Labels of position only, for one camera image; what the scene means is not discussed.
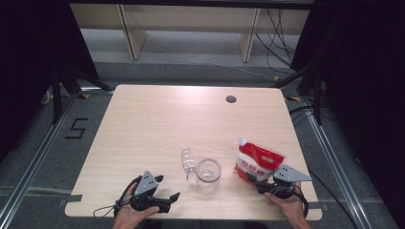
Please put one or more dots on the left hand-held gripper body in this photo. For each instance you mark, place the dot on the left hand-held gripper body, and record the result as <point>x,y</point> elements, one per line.
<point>145,186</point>

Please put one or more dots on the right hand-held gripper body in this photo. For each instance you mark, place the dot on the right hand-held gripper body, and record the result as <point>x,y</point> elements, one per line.
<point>288,175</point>

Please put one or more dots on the black curtain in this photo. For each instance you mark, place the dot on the black curtain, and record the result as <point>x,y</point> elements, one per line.
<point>359,79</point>
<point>28,63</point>

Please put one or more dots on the light wooden shelf unit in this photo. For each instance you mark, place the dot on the light wooden shelf unit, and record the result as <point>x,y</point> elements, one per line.
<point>191,19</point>

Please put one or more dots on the red and white sugar bag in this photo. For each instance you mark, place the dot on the red and white sugar bag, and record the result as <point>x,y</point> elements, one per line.
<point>258,162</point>

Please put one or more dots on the person's left hand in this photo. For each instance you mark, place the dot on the person's left hand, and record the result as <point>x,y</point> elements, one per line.
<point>130,218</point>

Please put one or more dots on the aluminium floor rail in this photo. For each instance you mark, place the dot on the aluminium floor rail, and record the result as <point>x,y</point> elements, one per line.
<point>337,168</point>
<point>35,162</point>

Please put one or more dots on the yellow and black tape piece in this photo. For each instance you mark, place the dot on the yellow and black tape piece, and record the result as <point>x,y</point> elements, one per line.
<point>84,95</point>
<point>294,98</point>

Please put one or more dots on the person's right hand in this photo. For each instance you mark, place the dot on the person's right hand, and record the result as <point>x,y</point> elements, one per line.
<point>289,210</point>

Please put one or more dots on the grey tape strip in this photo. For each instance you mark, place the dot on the grey tape strip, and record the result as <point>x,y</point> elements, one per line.
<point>70,199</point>

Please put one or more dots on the black metal stand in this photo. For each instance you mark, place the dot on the black metal stand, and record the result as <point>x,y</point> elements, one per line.
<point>57,95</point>
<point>316,95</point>

